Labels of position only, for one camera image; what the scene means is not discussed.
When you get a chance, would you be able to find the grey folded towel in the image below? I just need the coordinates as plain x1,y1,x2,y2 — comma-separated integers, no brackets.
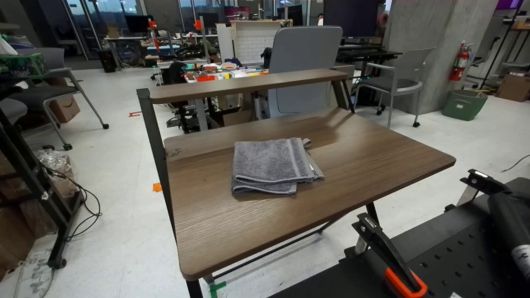
231,138,325,195

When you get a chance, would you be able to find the cluttered white table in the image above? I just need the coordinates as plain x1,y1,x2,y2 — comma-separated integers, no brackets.
182,61,270,84

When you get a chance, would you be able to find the grey partition panel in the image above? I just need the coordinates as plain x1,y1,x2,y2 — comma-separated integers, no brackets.
267,26,344,119

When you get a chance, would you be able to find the white brick pattern counter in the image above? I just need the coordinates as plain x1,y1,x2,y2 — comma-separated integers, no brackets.
229,19,294,64

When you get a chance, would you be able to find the black desk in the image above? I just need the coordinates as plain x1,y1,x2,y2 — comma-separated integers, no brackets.
336,43,403,107

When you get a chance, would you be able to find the grey armchair on casters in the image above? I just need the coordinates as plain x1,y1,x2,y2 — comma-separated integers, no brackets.
355,47,436,128

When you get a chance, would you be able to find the large dark screen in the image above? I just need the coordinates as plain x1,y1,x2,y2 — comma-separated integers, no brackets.
323,0,380,38

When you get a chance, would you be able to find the monitor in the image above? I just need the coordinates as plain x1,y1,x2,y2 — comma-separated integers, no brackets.
124,14,151,34

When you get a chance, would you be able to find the cardboard box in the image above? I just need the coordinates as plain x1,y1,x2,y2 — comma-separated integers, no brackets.
496,73,530,103
48,96,82,123

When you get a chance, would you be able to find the green plastic bin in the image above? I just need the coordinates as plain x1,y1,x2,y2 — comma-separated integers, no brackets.
441,89,489,122

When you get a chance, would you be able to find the clear plastic bag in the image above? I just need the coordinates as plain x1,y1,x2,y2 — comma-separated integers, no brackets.
36,149,80,198

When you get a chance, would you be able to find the red fire extinguisher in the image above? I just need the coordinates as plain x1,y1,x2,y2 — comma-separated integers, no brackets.
449,40,473,82

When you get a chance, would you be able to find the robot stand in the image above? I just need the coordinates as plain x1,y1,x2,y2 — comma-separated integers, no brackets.
268,178,530,298

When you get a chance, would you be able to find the black metal clamp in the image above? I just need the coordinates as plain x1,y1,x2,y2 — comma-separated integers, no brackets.
457,168,511,207

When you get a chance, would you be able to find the row of grey chairs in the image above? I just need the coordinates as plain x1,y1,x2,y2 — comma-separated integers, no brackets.
0,47,110,151

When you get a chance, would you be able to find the black metal rack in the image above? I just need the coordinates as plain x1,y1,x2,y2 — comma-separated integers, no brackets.
0,83,84,270

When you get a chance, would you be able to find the green patterned box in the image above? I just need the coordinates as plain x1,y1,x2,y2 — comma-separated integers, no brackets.
0,53,51,79

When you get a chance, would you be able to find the black cylinder with white label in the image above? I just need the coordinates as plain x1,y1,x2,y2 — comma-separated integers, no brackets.
487,191,530,284

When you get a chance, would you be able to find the black clamp with orange handle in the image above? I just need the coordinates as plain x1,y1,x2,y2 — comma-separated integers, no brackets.
352,213,429,298

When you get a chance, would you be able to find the black cable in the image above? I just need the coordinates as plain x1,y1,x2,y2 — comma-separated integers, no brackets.
500,154,530,173
41,165,102,243

